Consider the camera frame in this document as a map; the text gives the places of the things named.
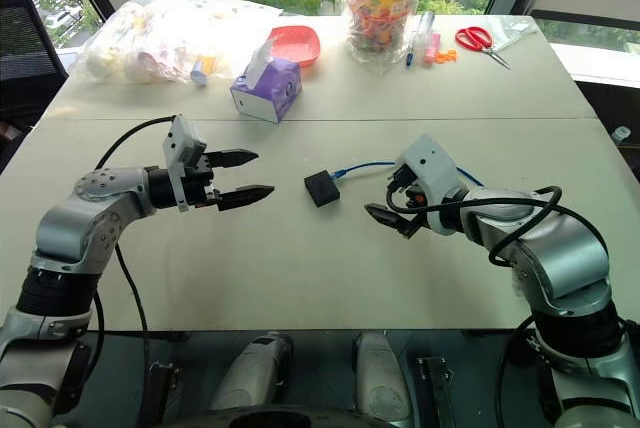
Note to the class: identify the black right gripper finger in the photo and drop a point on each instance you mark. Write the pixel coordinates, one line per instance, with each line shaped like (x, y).
(387, 217)

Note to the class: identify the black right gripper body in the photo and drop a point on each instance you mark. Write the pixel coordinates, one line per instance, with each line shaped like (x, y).
(407, 193)

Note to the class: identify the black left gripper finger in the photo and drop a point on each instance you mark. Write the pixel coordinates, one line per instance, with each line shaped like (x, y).
(235, 158)
(245, 197)

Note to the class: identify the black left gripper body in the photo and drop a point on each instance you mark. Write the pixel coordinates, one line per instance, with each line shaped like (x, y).
(197, 180)

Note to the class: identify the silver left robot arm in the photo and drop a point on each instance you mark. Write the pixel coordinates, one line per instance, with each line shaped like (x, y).
(75, 228)

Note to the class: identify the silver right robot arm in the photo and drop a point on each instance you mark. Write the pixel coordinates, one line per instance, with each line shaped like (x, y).
(565, 258)

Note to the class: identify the small black box device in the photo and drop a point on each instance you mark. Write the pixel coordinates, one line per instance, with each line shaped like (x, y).
(322, 189)

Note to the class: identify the purple tissue box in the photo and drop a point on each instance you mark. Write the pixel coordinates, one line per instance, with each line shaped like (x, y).
(270, 90)

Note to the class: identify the small blue-capped bottle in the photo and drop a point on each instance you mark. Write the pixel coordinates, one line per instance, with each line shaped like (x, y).
(200, 72)

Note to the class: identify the pink plastic bowl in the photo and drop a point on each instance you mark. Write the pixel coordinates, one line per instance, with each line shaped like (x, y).
(297, 43)

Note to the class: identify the blue pen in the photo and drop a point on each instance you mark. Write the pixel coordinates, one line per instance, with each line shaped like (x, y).
(410, 50)

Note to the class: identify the pink stick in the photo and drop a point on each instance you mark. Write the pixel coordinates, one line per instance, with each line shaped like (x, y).
(432, 48)

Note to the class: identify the clear bag of pale items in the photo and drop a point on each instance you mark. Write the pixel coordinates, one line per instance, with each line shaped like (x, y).
(155, 33)

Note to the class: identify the grey robot leg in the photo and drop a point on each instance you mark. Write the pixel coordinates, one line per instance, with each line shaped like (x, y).
(380, 378)
(250, 373)

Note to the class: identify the clear bag of colourful pieces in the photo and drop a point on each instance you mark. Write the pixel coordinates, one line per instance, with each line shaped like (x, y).
(382, 18)

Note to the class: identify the clear flat plastic bag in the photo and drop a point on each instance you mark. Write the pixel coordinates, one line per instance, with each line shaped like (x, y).
(512, 30)

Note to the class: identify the black mesh chair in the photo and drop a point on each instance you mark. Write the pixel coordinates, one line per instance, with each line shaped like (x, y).
(27, 48)

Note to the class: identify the small clear bottle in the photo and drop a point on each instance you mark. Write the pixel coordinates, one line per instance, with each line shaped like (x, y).
(621, 133)

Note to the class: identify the dark rounded robot body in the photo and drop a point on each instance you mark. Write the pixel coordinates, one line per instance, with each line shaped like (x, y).
(290, 419)

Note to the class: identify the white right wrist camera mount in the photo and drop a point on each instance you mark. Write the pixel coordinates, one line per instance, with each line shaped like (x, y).
(430, 163)

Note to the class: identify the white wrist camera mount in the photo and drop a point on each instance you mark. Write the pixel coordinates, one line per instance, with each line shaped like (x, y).
(180, 140)
(430, 163)

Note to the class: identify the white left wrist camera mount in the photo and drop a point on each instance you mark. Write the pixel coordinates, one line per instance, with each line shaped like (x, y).
(180, 140)

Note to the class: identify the black metal bracket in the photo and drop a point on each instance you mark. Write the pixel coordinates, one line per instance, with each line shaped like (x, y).
(436, 388)
(161, 393)

